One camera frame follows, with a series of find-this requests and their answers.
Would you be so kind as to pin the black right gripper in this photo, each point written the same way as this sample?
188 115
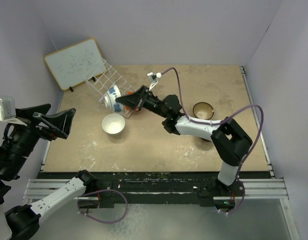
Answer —
134 101

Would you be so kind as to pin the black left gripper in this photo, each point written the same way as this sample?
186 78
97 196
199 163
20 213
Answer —
58 123

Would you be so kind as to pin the orange bowl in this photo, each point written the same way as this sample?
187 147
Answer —
128 93

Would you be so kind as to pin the blue white patterned bowl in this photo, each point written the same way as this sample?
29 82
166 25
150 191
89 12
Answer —
110 100

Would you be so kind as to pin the white wire dish rack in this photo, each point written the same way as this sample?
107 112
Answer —
101 76

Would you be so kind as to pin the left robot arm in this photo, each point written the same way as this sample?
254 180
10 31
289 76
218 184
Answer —
42 198

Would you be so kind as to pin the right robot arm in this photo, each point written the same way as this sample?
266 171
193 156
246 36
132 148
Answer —
230 140

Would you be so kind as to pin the brown glazed bowl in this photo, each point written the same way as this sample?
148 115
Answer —
203 110

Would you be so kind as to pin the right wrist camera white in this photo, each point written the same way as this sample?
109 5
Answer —
153 78

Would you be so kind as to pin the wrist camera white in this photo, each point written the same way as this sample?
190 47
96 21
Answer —
8 111
153 78

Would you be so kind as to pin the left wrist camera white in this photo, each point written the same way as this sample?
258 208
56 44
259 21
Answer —
8 111

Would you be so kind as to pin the small whiteboard wooden frame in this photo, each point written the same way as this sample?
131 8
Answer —
72 65

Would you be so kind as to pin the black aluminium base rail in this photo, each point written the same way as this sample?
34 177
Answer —
187 188

